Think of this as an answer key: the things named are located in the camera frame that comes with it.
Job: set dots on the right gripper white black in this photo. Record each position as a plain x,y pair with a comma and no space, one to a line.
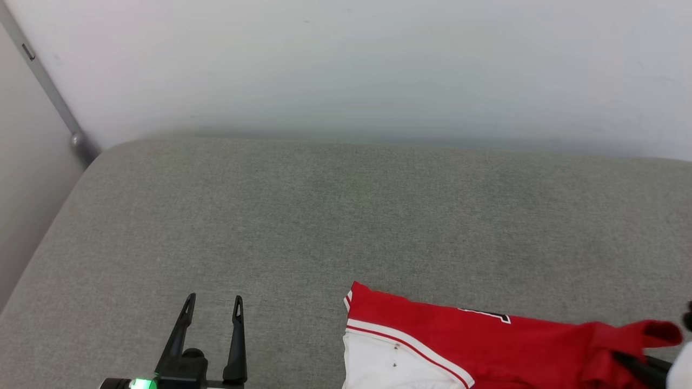
682,373

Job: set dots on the red jersey with white trim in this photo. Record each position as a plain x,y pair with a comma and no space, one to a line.
432,324

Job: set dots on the grey metal wall rail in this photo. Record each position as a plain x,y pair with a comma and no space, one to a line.
54,98

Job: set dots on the grey fabric sofa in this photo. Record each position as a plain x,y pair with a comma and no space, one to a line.
324,216

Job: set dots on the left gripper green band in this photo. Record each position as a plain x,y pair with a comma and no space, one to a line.
186,370

